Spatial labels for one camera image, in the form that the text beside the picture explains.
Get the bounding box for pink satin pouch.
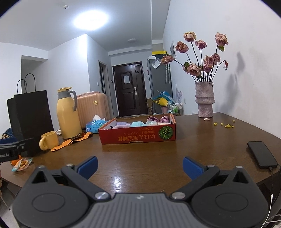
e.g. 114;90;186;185
147;116;170;127

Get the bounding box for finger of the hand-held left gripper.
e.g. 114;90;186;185
0;137;35;157

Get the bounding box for orange leather strap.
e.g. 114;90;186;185
51;132;93;152

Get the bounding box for grey refrigerator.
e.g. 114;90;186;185
147;57;174;114

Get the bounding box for pink ceramic vase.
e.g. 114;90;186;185
195;82;214;118

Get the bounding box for snack packet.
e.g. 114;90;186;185
11;158;33;172

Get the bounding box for white charging cable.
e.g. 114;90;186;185
261;167;281;228

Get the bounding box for dark brown entrance door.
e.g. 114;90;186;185
113;64;148;117

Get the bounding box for yellow thermos jug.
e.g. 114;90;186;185
57;87;83;139

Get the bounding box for yellow watering can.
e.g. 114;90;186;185
153;98;168;107

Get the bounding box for yellow mug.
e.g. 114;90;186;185
39;131;60;151

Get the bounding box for black smartphone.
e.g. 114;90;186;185
247;141;278;169

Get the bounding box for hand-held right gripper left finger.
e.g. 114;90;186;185
31;156;111;201

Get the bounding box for red cardboard box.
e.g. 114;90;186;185
98;113;177;145

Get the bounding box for interior side door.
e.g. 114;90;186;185
99;61;109;95

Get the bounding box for round ceiling lamp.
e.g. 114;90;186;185
73;12;110;31

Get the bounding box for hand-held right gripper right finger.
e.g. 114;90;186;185
170;156;251;200

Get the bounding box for peach suitcase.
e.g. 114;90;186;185
76;92;110;130

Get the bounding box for black paper bag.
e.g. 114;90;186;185
6;73;54;157

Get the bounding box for wire rack with bottles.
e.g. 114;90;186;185
167;101;183;115

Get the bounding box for scattered yellow flower bits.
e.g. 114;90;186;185
213;119;235;129

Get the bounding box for lilac fluffy soft item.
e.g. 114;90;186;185
113;122;132;129

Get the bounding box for blue soft tissue pack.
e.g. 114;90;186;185
86;114;110;134

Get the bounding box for dried pink roses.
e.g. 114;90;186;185
161;32;229;83

